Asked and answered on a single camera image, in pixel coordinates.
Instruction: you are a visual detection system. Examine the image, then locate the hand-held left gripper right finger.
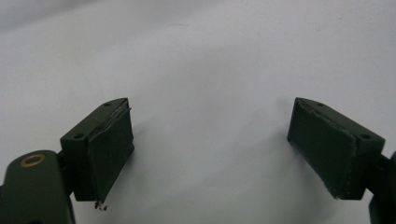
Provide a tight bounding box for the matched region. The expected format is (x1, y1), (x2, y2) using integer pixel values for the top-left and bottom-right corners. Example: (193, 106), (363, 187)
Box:
(287, 97), (386, 201)

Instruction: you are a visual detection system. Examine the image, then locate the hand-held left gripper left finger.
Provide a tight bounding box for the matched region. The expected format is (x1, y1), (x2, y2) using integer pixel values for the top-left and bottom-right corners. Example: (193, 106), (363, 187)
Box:
(60, 97), (135, 211)

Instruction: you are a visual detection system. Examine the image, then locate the pale grey table mat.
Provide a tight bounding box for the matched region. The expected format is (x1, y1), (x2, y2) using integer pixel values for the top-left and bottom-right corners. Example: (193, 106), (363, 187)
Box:
(0, 0), (396, 224)

